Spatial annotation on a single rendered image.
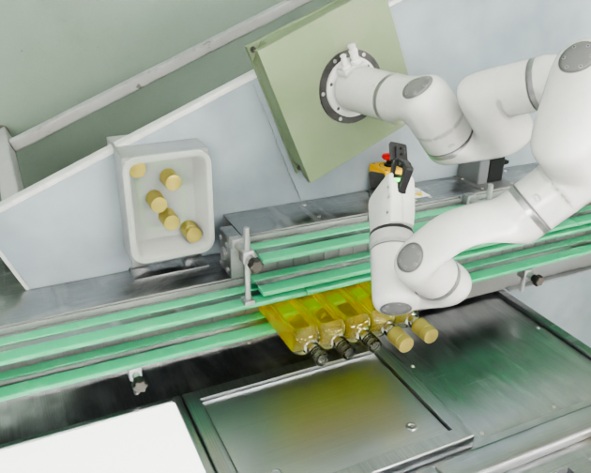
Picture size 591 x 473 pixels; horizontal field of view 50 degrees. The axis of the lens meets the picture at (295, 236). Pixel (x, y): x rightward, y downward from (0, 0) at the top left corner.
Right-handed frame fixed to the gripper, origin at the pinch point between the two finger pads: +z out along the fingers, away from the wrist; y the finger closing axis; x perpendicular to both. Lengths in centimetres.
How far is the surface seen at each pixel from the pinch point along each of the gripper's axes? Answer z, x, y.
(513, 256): 10, -54, -40
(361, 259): -1.9, -8.2, -33.0
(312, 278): -9.7, 4.1, -30.6
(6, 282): 5, 74, -89
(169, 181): 3.0, 36.8, -23.0
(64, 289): -15, 54, -42
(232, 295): -14.1, 20.3, -35.2
